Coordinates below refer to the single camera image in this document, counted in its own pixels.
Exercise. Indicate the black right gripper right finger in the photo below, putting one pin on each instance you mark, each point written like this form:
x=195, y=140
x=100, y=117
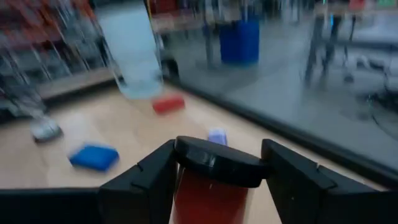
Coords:
x=311, y=199

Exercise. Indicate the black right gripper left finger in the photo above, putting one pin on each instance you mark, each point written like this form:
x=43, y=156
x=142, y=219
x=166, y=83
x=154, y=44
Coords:
x=136, y=199

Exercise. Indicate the blue rectangular block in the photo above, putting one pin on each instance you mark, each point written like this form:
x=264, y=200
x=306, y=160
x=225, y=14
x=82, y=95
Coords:
x=93, y=157

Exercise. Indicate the red sand hourglass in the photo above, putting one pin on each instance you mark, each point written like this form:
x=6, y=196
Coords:
x=217, y=161

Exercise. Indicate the red rectangular block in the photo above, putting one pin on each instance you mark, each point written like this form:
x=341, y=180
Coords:
x=168, y=104

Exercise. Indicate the purple translucent plug charger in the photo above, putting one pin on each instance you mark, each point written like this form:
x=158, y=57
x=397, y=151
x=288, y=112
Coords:
x=217, y=136

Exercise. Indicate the teal and white travel adapter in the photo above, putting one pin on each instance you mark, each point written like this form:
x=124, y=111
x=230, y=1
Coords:
x=46, y=129

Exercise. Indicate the white cylindrical cup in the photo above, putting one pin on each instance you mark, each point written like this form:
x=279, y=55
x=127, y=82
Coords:
x=130, y=56

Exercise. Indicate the dark metal desk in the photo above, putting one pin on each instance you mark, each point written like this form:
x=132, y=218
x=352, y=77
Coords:
x=314, y=46

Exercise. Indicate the blue plastic barrel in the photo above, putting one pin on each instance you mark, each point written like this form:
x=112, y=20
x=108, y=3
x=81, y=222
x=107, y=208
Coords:
x=239, y=43

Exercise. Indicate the metal storage shelving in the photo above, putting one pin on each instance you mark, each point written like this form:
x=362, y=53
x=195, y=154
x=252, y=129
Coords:
x=37, y=37

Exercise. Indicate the black aluminium table frame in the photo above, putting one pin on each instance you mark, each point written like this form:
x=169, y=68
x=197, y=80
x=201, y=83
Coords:
x=280, y=127

